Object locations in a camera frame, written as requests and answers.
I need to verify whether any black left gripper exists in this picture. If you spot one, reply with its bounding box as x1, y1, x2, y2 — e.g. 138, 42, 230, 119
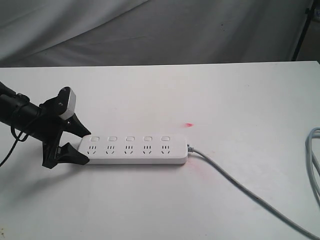
25, 96, 91, 168

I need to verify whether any white five-outlet power strip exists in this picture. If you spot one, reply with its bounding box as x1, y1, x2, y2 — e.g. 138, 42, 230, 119
77, 133, 188, 165

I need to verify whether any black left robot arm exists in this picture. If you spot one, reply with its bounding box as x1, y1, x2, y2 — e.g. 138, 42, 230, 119
0, 84, 91, 169

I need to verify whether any grey backdrop cloth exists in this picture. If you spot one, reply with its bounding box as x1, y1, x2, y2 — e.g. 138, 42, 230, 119
0, 0, 314, 68

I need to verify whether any black tripod stand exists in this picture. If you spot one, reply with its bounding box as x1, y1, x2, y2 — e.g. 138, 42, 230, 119
291, 0, 319, 62

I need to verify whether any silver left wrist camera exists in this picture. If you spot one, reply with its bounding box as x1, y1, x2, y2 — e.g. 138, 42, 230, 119
55, 86, 77, 120

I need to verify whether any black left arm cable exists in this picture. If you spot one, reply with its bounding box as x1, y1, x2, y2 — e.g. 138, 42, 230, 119
0, 109, 38, 168

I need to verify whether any grey power cable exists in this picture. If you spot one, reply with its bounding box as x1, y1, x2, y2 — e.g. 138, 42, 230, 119
186, 126, 320, 240

